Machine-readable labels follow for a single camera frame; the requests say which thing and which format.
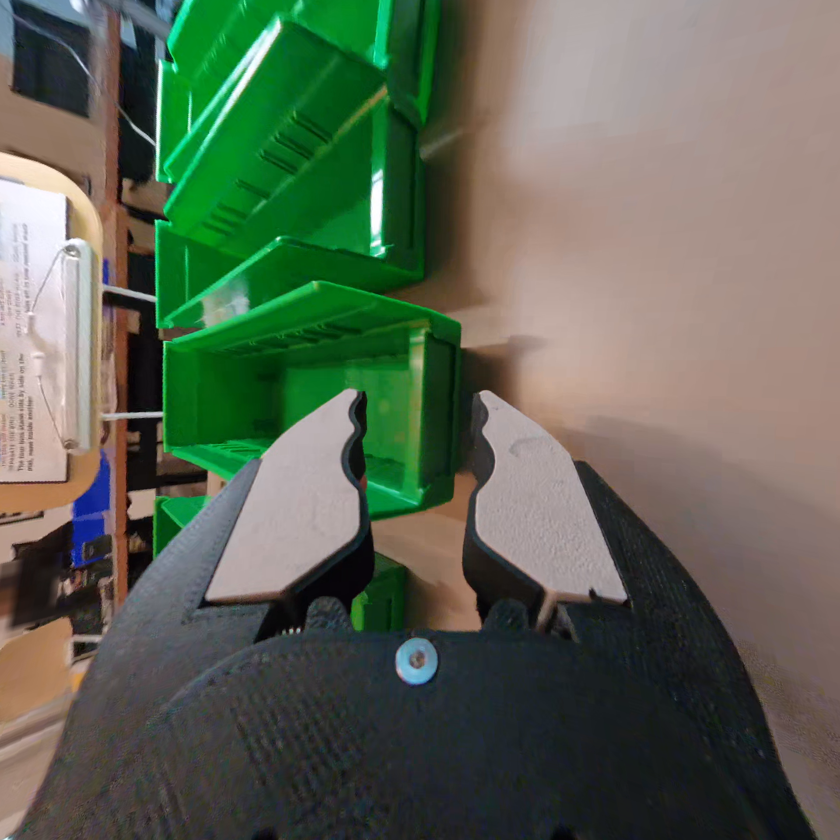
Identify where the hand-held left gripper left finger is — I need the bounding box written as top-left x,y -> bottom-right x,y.
205,388 -> 375,631

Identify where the wooden instruction board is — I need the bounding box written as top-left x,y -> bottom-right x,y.
0,152 -> 105,514

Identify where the white board stand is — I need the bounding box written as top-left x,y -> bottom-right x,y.
29,239 -> 164,455

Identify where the wooden background table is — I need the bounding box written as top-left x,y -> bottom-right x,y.
104,13 -> 130,605

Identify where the printed instruction sheet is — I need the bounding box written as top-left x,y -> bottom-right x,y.
0,177 -> 70,484

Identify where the blue plastic bin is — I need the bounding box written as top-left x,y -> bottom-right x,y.
71,453 -> 112,568

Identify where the grey desk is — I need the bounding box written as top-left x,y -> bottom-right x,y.
367,0 -> 840,840

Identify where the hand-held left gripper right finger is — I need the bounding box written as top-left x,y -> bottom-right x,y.
462,390 -> 630,629

